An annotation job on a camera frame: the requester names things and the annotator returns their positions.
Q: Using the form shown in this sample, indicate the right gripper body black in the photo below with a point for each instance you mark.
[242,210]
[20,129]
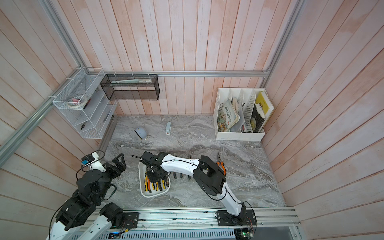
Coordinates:
[154,177]

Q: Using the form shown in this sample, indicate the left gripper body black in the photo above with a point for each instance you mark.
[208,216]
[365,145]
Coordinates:
[112,172]

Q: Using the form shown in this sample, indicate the white plastic storage box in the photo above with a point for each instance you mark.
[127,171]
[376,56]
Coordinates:
[142,173]

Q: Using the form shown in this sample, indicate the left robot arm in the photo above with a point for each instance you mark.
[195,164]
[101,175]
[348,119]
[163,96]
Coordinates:
[92,189]

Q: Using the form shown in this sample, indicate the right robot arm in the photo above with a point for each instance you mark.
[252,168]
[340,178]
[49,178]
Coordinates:
[206,173]

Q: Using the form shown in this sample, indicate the yellow pliers in box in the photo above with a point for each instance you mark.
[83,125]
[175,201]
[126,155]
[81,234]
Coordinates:
[154,188]

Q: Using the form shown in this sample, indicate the orange pliers in box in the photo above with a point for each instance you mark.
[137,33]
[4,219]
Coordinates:
[221,163]

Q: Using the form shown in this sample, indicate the light blue round clock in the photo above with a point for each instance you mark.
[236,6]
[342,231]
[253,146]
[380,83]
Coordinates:
[142,133]

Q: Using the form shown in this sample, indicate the tape roll on shelf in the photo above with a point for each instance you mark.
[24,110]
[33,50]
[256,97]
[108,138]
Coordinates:
[77,102]

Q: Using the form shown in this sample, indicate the illustrated history book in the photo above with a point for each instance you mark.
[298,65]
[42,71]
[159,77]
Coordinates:
[227,117]

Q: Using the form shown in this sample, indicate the white file organizer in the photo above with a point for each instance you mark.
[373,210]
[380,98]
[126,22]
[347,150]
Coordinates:
[243,101]

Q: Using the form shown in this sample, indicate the black book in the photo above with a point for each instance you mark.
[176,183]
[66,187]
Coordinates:
[257,118]

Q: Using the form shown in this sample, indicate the yellow book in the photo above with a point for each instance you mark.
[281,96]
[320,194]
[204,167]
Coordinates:
[263,100]

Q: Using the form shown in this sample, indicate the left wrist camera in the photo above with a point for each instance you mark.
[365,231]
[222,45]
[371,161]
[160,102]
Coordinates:
[92,161]

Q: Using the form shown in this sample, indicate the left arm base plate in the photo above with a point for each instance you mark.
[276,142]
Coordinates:
[126,221]

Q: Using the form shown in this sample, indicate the white wire wall shelf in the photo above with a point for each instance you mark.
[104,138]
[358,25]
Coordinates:
[92,121]

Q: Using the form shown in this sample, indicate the black mesh wall basket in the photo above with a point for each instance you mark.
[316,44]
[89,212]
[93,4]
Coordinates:
[131,87]

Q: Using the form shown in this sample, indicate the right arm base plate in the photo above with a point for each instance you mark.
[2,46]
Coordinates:
[247,219]

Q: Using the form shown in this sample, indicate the aluminium front rail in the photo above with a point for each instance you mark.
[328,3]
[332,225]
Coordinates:
[200,224]

